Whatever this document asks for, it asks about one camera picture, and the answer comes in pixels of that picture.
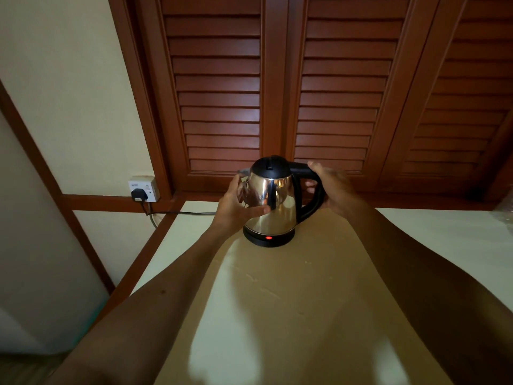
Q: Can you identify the person's left hand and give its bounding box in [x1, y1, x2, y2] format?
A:
[210, 174, 272, 238]

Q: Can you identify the person's right hand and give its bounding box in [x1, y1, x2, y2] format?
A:
[304, 161, 362, 220]

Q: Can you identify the steel electric kettle black handle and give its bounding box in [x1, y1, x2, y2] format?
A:
[238, 155, 327, 238]

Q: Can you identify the clear unlabeled water bottle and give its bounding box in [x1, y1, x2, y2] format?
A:
[493, 192, 513, 226]

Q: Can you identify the person's right forearm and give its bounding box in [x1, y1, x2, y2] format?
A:
[346, 202, 513, 385]

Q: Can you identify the person's left forearm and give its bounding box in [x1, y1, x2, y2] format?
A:
[46, 226, 227, 385]

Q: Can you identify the black round kettle base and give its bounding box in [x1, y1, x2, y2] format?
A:
[242, 226, 297, 248]

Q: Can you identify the wooden cabinet cream top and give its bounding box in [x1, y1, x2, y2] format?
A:
[90, 192, 513, 385]

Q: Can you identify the brown louvered wooden shutter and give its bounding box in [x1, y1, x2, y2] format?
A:
[282, 0, 444, 190]
[378, 0, 513, 198]
[134, 0, 290, 194]

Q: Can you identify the white wall socket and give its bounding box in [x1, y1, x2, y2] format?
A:
[128, 175, 161, 203]

